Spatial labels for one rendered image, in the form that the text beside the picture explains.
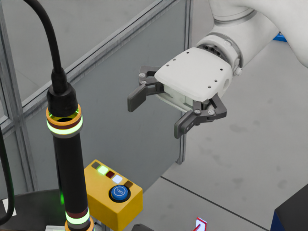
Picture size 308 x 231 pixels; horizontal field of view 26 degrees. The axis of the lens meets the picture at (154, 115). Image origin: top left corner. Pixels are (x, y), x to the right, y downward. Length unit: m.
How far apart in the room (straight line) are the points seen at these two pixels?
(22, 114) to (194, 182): 1.27
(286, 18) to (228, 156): 2.15
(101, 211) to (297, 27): 0.81
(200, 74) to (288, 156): 2.17
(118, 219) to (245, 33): 0.69
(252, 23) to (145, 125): 1.54
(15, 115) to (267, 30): 0.99
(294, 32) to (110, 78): 1.28
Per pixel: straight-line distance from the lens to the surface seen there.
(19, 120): 2.00
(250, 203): 3.01
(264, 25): 1.17
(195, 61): 1.09
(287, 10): 1.07
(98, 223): 1.88
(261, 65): 3.66
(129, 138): 2.58
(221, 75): 1.08
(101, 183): 1.69
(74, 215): 0.97
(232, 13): 1.13
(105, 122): 2.38
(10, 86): 1.89
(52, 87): 0.80
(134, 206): 1.69
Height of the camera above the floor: 2.39
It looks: 46 degrees down
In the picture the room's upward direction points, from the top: straight up
